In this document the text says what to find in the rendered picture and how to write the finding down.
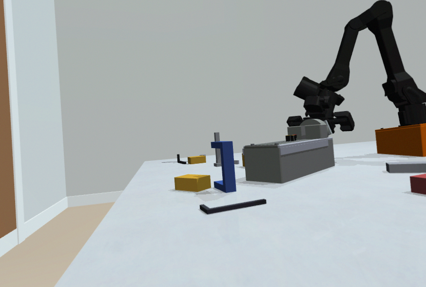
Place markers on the dark grey l-shaped bar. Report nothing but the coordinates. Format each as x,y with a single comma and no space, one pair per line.
208,210

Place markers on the blue c-clamp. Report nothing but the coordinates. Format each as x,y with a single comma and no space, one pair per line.
224,158

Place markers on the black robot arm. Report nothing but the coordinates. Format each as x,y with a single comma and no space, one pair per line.
400,87

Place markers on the red rectangular block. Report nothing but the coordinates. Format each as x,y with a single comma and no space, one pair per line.
418,183

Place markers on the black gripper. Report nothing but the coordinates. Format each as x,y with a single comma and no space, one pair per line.
343,118

